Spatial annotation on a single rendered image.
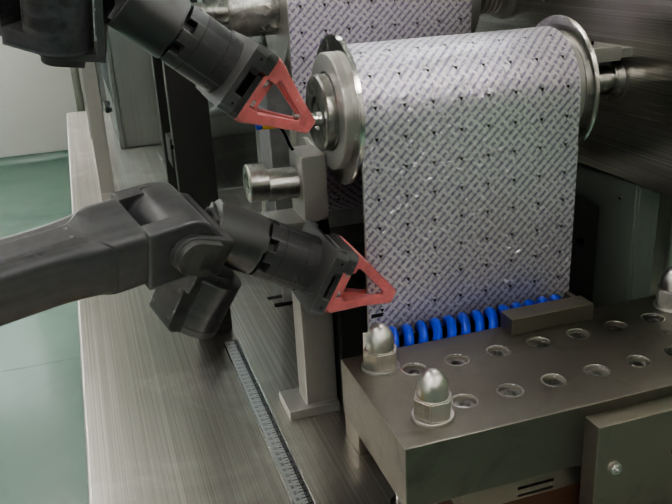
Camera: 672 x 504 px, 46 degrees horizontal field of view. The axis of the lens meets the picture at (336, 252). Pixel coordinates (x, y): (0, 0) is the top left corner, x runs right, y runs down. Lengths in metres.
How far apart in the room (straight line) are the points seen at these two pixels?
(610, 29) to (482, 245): 0.29
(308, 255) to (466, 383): 0.18
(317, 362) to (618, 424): 0.35
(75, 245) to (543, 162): 0.47
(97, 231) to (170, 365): 0.46
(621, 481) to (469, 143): 0.34
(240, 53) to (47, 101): 5.63
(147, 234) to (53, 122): 5.72
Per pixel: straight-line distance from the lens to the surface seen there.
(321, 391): 0.93
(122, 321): 1.22
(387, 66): 0.77
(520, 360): 0.78
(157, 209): 0.67
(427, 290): 0.82
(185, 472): 0.87
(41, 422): 2.82
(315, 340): 0.90
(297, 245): 0.73
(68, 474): 2.54
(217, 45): 0.71
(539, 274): 0.88
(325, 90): 0.77
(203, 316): 0.75
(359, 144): 0.74
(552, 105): 0.83
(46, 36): 0.71
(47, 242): 0.64
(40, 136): 6.38
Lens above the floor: 1.40
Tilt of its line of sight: 21 degrees down
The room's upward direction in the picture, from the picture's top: 3 degrees counter-clockwise
